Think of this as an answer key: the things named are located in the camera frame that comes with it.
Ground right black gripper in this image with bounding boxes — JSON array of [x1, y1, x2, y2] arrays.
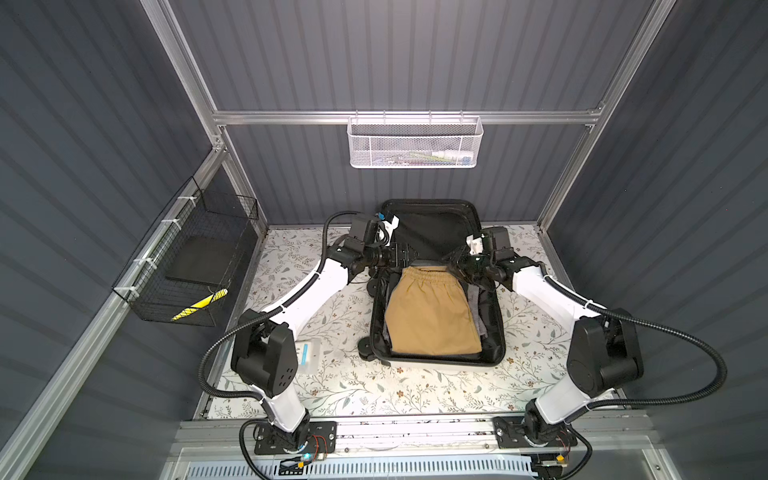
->
[[438, 245, 493, 284]]

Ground grey towel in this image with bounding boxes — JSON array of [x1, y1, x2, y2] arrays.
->
[[392, 259, 490, 343]]

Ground black hard-shell suitcase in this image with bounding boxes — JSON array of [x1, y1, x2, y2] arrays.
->
[[358, 199, 506, 368]]

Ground tan shorts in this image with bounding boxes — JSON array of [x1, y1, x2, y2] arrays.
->
[[385, 266, 482, 356]]

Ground white toiletry pouch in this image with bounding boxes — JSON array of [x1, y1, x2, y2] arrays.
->
[[296, 338, 322, 375]]

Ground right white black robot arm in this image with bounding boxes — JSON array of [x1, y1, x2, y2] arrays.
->
[[448, 246, 644, 446]]

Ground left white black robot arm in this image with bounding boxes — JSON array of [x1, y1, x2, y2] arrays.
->
[[230, 227, 395, 451]]

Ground floral table cloth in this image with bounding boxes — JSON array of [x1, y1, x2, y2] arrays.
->
[[206, 224, 619, 420]]

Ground yellow black striped item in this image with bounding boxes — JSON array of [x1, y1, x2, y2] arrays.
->
[[172, 288, 228, 321]]

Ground white perforated vent panel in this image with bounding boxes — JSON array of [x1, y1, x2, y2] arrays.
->
[[185, 458, 538, 480]]

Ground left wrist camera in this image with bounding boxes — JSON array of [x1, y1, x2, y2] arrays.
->
[[349, 213, 399, 245]]

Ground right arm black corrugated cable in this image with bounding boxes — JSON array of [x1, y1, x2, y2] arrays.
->
[[539, 272, 729, 412]]

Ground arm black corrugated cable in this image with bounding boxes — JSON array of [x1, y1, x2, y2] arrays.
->
[[539, 272, 729, 412], [197, 209, 361, 403]]

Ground white wire mesh basket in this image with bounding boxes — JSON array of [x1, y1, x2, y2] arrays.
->
[[346, 114, 484, 169]]

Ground black wire mesh basket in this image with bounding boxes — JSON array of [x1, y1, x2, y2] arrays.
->
[[113, 180, 259, 327]]

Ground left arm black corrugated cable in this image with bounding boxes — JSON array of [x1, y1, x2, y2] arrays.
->
[[197, 209, 361, 403]]

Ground aluminium mounting rail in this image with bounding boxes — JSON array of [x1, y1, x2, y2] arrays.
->
[[169, 409, 660, 459]]

